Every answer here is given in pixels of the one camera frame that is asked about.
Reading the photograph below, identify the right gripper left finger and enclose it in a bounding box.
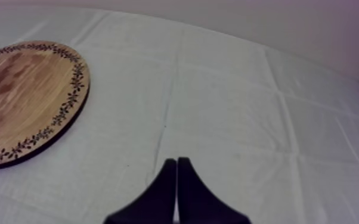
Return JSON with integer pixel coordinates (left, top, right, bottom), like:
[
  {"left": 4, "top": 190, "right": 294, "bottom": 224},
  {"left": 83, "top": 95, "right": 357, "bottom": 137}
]
[{"left": 103, "top": 158, "right": 178, "bottom": 224}]

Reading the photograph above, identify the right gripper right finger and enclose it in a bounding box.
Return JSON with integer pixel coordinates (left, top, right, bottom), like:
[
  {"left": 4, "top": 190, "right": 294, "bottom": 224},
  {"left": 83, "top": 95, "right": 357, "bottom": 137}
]
[{"left": 177, "top": 157, "right": 252, "bottom": 224}]

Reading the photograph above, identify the round wooden board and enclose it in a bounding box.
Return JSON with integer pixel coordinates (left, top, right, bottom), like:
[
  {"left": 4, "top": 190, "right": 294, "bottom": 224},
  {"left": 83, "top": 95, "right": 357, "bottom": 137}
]
[{"left": 0, "top": 41, "right": 91, "bottom": 170}]

